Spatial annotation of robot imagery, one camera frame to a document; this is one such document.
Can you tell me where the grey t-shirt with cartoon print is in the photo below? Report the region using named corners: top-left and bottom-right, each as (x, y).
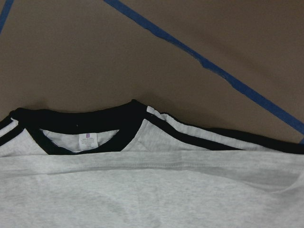
top-left (0, 100), bottom-right (304, 228)

